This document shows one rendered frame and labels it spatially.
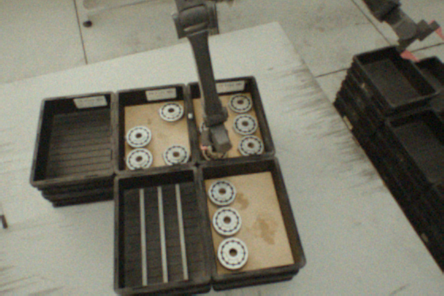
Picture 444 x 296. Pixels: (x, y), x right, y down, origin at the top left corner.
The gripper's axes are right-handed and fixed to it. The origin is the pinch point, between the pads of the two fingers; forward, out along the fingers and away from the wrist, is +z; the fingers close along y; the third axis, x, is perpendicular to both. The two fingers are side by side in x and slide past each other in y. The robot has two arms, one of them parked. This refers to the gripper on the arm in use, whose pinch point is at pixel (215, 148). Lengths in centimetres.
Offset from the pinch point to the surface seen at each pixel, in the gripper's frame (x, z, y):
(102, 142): 7.9, 4.7, -45.9
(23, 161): 7, 18, -84
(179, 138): 8.0, 4.4, -14.2
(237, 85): 30.2, -1.2, 11.6
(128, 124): 16.4, 4.9, -35.8
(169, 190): -15.2, 3.6, -18.3
